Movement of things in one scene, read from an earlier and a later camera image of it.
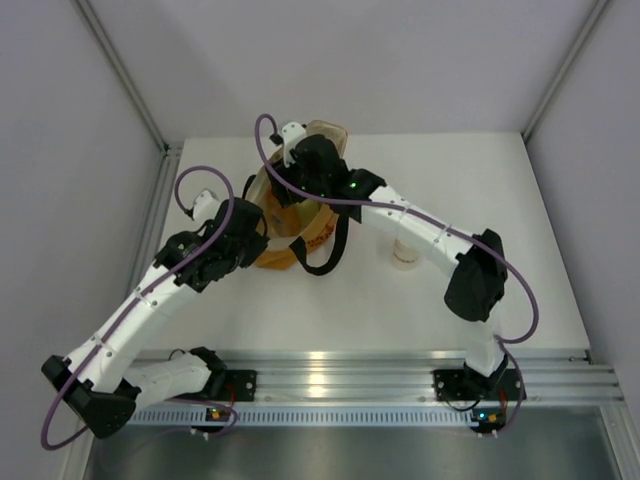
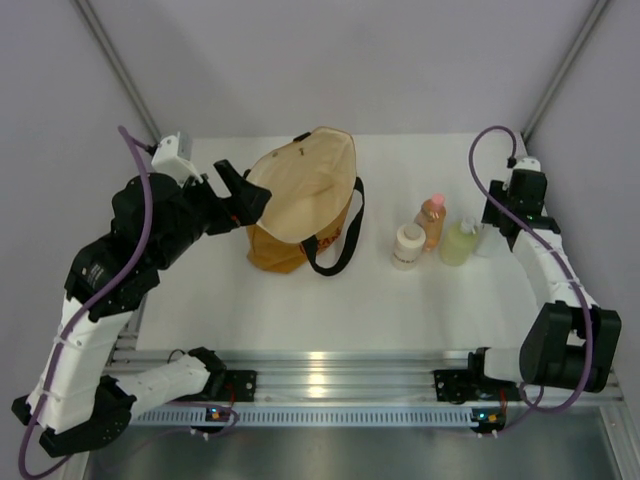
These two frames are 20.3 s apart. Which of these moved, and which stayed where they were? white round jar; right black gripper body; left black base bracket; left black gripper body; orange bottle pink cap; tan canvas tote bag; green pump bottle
Moved: tan canvas tote bag; green pump bottle; right black gripper body; left black gripper body; orange bottle pink cap
Stayed: left black base bracket; white round jar
